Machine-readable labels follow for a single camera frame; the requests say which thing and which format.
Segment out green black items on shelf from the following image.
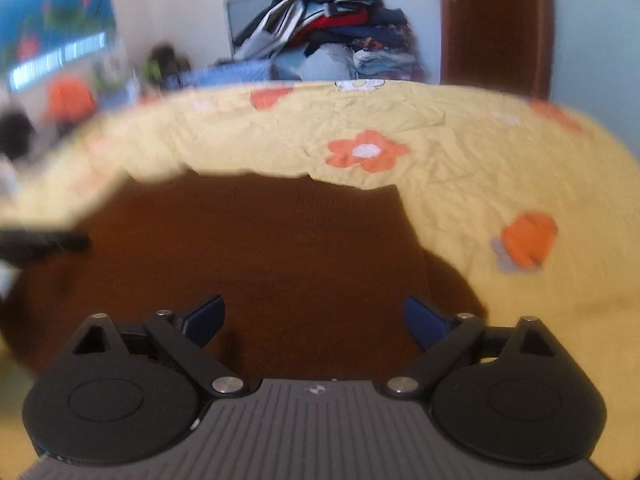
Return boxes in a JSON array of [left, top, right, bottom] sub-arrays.
[[142, 42, 191, 87]]

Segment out brown knitted garment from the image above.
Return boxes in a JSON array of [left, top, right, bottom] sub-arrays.
[[1, 174, 486, 382]]

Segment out black left gripper tip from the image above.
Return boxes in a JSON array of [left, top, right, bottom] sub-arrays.
[[1, 229, 91, 264]]

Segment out orange cloth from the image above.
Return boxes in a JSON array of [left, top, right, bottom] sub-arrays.
[[44, 76, 96, 122]]

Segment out pile of mixed clothes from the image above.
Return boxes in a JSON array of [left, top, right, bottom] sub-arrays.
[[231, 0, 426, 82]]

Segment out yellow floral bed sheet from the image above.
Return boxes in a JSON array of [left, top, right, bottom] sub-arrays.
[[1, 80, 639, 479]]

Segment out brown wooden door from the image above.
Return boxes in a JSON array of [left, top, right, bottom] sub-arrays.
[[440, 0, 554, 100]]

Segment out blue striped quilt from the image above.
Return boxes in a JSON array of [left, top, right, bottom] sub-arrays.
[[164, 60, 281, 90]]

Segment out blue lotus wall poster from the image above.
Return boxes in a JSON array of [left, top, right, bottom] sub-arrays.
[[1, 0, 116, 92]]

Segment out grey monitor screen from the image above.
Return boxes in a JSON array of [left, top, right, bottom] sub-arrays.
[[224, 0, 272, 54]]

